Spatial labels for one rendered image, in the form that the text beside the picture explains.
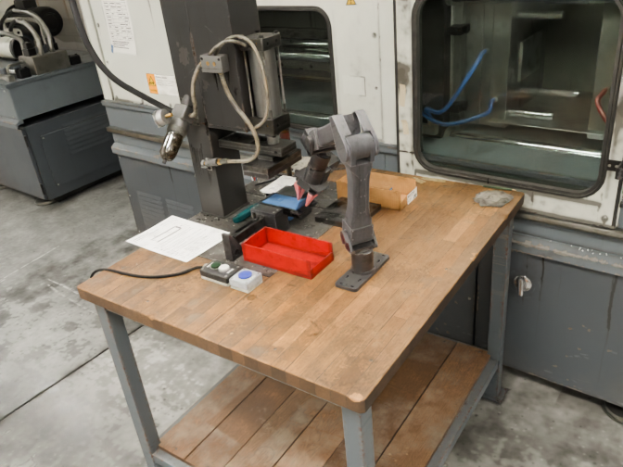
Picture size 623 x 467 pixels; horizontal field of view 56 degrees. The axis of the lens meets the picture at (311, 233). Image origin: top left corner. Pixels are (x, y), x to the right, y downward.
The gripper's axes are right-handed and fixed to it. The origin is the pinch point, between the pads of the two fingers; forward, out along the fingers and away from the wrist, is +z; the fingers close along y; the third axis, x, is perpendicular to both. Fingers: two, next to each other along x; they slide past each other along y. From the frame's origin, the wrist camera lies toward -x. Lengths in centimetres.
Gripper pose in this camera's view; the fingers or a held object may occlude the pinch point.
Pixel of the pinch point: (303, 200)
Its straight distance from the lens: 189.0
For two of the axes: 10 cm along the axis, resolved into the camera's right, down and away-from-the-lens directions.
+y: -7.7, -5.8, 2.7
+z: -3.0, 7.0, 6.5
